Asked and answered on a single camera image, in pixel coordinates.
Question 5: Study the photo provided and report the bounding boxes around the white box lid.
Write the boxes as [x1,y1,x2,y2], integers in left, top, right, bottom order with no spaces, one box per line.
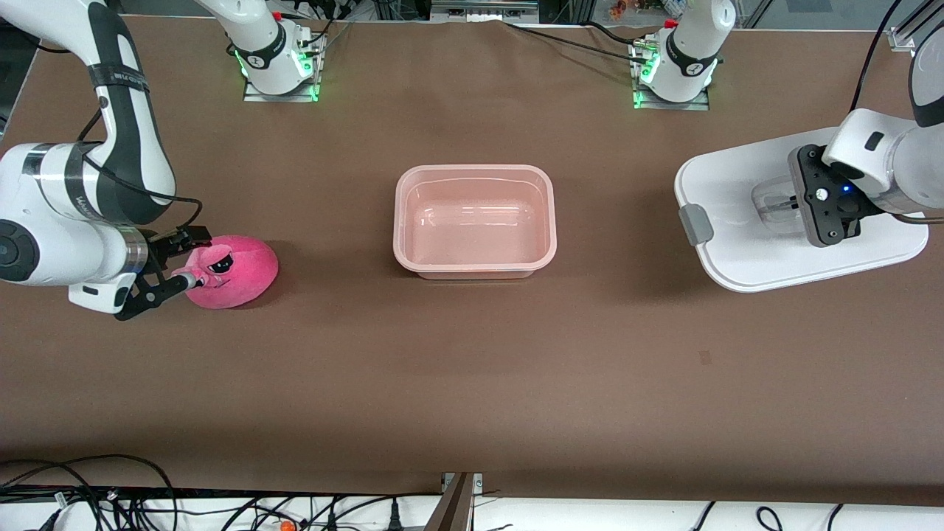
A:
[674,126,929,294]

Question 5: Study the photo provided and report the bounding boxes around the pink plush toy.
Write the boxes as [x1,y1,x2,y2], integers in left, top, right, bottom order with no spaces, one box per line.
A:
[171,235,280,310]

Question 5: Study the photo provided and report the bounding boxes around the pink translucent plastic box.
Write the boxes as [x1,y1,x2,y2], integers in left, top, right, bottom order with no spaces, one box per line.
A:
[392,164,558,280]

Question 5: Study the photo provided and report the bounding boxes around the aluminium corner profile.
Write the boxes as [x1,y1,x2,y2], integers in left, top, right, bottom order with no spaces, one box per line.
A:
[888,0,944,53]

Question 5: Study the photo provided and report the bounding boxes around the brown table mat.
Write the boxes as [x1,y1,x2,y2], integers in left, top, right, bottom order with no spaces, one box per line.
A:
[0,15,944,510]

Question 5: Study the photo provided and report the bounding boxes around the short aluminium profile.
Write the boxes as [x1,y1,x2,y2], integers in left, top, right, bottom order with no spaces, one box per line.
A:
[435,472,485,531]

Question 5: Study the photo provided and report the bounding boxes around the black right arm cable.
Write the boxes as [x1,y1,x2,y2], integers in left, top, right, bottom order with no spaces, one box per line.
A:
[74,109,205,238]

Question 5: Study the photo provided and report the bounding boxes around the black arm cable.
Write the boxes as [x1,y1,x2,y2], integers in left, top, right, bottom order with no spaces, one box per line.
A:
[848,0,944,225]
[74,109,205,238]

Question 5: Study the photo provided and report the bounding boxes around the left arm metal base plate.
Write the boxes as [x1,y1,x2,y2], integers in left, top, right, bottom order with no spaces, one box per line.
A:
[632,44,711,112]

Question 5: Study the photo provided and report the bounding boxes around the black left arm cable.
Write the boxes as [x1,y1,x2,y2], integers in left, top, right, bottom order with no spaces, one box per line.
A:
[848,0,944,225]

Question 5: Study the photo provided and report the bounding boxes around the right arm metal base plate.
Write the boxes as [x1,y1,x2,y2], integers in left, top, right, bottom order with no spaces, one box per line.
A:
[243,32,326,103]

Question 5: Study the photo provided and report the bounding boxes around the large looped black cable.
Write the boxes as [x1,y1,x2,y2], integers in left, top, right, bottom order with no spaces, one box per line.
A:
[0,454,179,531]

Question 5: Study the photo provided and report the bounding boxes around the black cable on table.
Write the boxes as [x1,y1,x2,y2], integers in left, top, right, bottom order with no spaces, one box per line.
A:
[507,21,644,61]

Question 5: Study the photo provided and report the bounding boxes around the long thin black cable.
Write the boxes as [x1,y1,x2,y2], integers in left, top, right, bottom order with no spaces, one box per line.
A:
[221,491,445,531]

